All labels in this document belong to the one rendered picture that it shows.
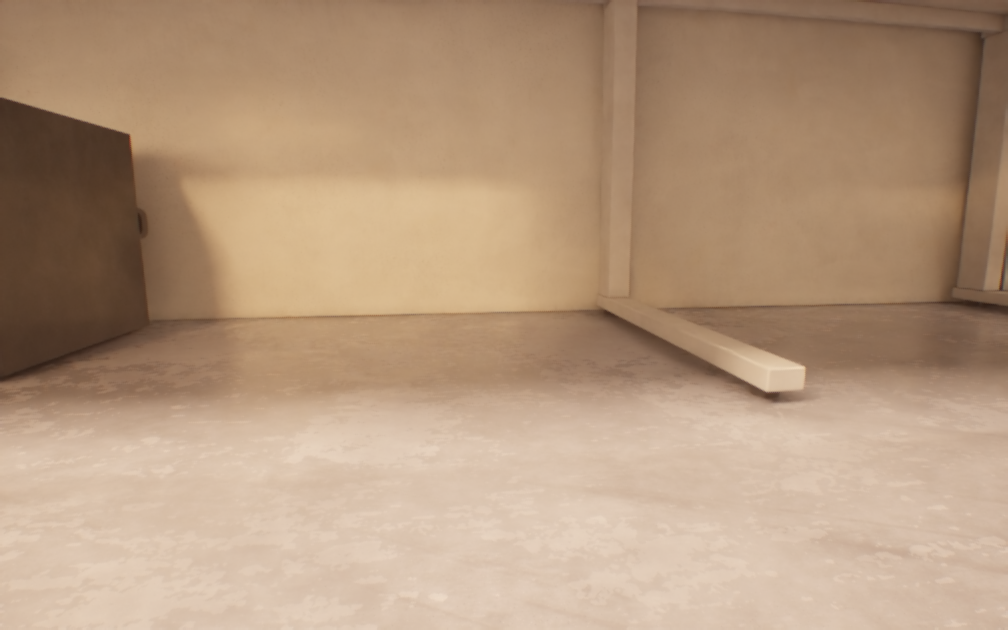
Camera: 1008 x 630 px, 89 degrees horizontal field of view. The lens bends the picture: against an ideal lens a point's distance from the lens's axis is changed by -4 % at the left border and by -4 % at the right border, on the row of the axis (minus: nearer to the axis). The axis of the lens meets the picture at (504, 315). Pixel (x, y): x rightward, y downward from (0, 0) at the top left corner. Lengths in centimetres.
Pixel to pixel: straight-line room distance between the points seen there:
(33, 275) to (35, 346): 11
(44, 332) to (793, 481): 103
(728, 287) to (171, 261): 135
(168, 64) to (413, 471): 115
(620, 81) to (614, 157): 16
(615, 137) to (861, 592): 102
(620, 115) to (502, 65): 30
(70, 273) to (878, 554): 113
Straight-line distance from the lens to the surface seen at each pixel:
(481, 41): 135
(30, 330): 105
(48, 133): 113
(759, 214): 151
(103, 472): 59
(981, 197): 185
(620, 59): 128
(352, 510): 44
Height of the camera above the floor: 21
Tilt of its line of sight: 10 degrees down
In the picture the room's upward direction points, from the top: straight up
